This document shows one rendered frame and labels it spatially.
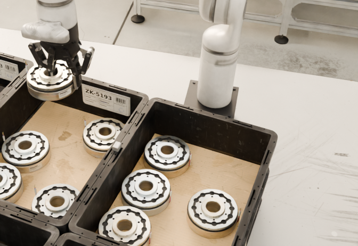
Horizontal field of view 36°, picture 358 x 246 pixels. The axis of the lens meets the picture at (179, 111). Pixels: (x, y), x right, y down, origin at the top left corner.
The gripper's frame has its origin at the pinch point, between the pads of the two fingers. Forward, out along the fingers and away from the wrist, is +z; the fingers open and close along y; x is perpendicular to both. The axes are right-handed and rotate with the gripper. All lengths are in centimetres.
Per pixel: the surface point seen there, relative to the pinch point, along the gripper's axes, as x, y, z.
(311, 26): -180, -63, 86
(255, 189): 13.1, -42.8, 9.0
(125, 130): 3.9, -14.0, 8.2
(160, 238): 21.6, -26.0, 18.8
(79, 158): 5.2, -3.2, 18.0
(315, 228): 1, -58, 32
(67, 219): 28.6, -10.3, 8.6
